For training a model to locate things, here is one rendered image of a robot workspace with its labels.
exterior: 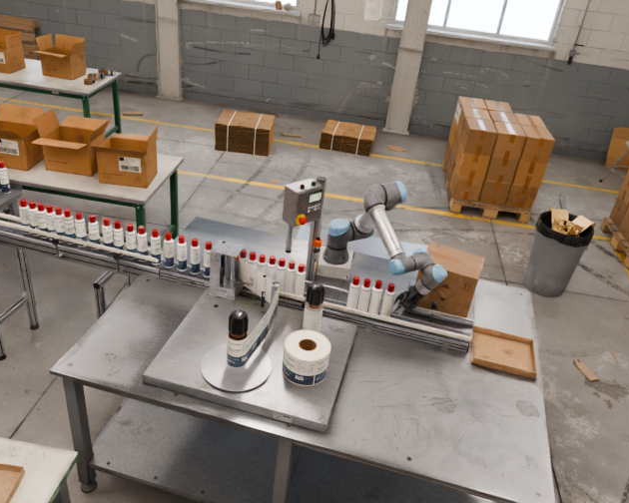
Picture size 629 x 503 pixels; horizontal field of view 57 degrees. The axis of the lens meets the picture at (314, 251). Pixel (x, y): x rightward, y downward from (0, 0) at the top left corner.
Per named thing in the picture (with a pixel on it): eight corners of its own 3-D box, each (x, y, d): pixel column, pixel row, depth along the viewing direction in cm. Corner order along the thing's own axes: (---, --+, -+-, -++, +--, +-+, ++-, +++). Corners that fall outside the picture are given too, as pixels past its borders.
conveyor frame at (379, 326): (159, 277, 313) (158, 269, 310) (168, 266, 322) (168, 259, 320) (467, 352, 287) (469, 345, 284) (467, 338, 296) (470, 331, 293)
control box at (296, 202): (282, 220, 287) (284, 185, 277) (308, 212, 298) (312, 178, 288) (294, 229, 281) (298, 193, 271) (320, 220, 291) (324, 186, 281)
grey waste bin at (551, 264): (522, 295, 485) (545, 232, 452) (514, 268, 521) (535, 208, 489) (573, 304, 482) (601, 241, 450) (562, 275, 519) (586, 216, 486)
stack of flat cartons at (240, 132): (213, 150, 678) (214, 123, 661) (223, 134, 724) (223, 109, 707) (269, 157, 678) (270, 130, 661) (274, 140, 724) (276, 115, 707)
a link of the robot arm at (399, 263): (359, 183, 284) (400, 269, 266) (378, 180, 289) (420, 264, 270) (351, 196, 294) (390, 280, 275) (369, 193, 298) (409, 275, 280)
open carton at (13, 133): (-31, 170, 406) (-43, 118, 386) (4, 146, 444) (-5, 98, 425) (23, 177, 405) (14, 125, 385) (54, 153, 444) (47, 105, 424)
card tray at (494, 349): (470, 363, 280) (472, 357, 278) (472, 330, 302) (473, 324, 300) (534, 379, 275) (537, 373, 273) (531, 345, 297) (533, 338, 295)
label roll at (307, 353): (316, 350, 269) (319, 326, 261) (333, 380, 254) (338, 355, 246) (276, 359, 261) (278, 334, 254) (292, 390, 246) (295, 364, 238)
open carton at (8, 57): (-30, 71, 586) (-38, 32, 566) (-3, 61, 621) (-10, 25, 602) (6, 77, 582) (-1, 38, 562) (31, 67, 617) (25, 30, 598)
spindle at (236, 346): (223, 369, 251) (224, 316, 236) (230, 355, 258) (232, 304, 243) (242, 374, 249) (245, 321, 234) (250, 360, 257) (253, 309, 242)
